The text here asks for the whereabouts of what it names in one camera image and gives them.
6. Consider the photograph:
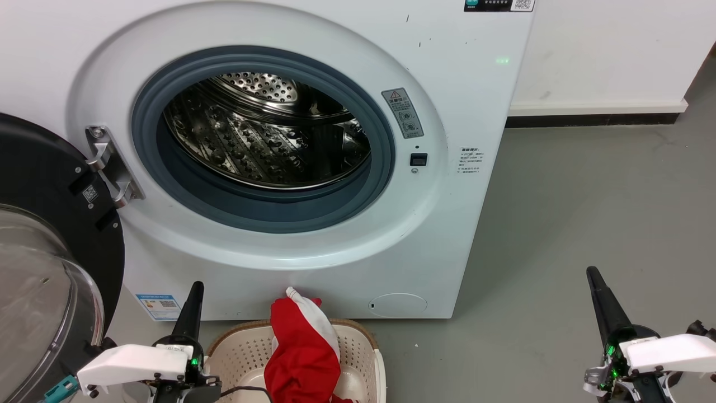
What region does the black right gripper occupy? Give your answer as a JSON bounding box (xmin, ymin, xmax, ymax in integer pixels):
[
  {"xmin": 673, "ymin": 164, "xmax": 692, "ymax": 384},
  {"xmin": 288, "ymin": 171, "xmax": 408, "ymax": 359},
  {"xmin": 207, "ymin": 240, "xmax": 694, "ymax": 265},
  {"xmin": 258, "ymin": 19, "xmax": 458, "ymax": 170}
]
[{"xmin": 583, "ymin": 266, "xmax": 682, "ymax": 403}]

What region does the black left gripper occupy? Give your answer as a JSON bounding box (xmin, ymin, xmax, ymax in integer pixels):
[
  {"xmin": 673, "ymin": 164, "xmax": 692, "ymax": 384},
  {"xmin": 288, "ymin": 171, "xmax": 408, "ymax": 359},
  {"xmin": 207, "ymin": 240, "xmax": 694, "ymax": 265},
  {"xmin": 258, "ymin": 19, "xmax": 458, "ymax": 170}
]
[{"xmin": 147, "ymin": 281, "xmax": 223, "ymax": 403}]

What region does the red and white garment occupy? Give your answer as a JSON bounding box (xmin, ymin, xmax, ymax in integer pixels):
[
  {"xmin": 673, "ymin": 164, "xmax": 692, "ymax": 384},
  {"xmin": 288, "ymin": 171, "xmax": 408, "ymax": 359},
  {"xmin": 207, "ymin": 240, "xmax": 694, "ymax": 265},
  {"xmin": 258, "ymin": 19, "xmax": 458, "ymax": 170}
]
[{"xmin": 264, "ymin": 287, "xmax": 356, "ymax": 403}]

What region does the cream perforated laundry basket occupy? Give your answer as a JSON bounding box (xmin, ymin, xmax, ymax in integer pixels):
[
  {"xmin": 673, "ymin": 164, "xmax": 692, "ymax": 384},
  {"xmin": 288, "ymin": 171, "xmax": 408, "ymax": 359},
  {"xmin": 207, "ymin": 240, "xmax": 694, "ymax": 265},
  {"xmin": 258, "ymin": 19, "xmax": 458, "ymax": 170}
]
[{"xmin": 206, "ymin": 319, "xmax": 387, "ymax": 403}]

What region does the stainless steel washing machine drum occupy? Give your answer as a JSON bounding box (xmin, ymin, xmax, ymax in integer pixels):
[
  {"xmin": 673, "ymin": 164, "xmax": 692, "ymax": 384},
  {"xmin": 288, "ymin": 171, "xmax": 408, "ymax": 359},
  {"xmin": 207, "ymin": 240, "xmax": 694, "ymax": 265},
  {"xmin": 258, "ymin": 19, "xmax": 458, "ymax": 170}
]
[{"xmin": 163, "ymin": 72, "xmax": 372, "ymax": 190}]

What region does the black round washer door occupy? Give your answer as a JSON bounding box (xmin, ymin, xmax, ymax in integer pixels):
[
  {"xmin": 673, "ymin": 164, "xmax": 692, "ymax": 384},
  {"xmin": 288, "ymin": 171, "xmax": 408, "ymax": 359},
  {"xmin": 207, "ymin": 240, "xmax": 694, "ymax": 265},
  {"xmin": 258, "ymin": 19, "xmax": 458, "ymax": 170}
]
[{"xmin": 0, "ymin": 113, "xmax": 126, "ymax": 403}]

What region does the blue energy label sticker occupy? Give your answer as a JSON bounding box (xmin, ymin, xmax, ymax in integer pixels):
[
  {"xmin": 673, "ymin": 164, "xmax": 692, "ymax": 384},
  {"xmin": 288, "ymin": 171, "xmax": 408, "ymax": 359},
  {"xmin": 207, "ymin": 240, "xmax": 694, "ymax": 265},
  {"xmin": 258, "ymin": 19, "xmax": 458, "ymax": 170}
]
[{"xmin": 136, "ymin": 294, "xmax": 182, "ymax": 321}]

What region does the grey rubber door gasket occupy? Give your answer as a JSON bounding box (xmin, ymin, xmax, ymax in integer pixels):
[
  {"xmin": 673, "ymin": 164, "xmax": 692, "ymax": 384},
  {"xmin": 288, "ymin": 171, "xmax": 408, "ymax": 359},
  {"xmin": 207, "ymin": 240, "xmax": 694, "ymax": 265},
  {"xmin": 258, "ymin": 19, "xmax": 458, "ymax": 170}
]
[{"xmin": 131, "ymin": 45, "xmax": 396, "ymax": 234}]

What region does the teal plastic connector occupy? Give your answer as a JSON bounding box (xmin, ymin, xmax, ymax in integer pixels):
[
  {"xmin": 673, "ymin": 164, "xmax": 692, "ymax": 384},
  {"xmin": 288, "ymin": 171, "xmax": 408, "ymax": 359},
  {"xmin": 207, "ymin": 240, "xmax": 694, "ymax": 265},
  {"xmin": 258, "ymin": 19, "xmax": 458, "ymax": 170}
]
[{"xmin": 43, "ymin": 375, "xmax": 79, "ymax": 403}]

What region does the silver metal door hinge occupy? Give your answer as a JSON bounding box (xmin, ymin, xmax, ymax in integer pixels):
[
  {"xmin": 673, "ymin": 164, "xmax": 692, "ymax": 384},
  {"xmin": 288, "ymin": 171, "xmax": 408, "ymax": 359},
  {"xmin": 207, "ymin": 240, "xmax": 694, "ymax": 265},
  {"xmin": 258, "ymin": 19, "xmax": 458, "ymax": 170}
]
[{"xmin": 85, "ymin": 125, "xmax": 145, "ymax": 209}]

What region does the white and black baseboard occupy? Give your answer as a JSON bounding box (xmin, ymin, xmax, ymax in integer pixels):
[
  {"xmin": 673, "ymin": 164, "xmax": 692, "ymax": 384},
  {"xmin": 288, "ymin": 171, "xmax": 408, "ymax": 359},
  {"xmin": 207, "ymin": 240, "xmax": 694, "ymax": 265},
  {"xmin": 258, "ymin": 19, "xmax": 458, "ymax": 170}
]
[{"xmin": 506, "ymin": 100, "xmax": 689, "ymax": 128}]

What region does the small printed text sticker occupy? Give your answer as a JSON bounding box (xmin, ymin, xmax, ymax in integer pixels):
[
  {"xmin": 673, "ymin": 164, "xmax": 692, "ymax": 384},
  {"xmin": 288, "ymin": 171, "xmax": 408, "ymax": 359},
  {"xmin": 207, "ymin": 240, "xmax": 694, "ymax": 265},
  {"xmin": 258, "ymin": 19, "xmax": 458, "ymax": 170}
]
[{"xmin": 459, "ymin": 147, "xmax": 485, "ymax": 175}]

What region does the oval white filter cover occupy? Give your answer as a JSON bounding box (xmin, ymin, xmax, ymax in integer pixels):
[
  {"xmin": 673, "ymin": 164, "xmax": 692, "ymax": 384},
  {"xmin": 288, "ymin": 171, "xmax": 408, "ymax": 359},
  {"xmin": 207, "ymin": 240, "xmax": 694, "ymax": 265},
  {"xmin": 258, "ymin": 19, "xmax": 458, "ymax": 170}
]
[{"xmin": 368, "ymin": 293, "xmax": 428, "ymax": 318}]

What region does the white front-load washing machine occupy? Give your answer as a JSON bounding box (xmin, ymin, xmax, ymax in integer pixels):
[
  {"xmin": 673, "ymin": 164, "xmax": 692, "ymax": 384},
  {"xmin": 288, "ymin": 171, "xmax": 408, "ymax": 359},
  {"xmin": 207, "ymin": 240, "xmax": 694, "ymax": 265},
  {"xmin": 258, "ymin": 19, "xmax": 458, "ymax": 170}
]
[{"xmin": 0, "ymin": 0, "xmax": 536, "ymax": 321}]

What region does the grey warning sticker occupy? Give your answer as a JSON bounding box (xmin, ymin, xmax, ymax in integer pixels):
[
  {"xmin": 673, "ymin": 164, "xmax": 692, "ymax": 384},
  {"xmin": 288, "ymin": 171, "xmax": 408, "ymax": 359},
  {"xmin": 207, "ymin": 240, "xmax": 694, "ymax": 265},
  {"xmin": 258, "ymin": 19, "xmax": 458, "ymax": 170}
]
[{"xmin": 381, "ymin": 88, "xmax": 425, "ymax": 139}]

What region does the black control panel label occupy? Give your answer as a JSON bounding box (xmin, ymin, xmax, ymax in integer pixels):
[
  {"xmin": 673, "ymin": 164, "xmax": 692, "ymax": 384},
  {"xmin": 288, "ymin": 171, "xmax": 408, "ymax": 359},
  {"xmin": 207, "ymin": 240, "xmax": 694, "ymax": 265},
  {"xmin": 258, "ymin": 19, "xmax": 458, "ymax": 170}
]
[{"xmin": 464, "ymin": 0, "xmax": 536, "ymax": 13}]

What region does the thin black cable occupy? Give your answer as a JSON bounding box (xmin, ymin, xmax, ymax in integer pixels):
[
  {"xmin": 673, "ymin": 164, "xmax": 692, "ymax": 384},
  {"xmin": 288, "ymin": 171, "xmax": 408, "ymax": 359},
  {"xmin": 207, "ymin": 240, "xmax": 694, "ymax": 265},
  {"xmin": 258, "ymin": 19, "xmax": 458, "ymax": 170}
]
[{"xmin": 219, "ymin": 385, "xmax": 275, "ymax": 403}]

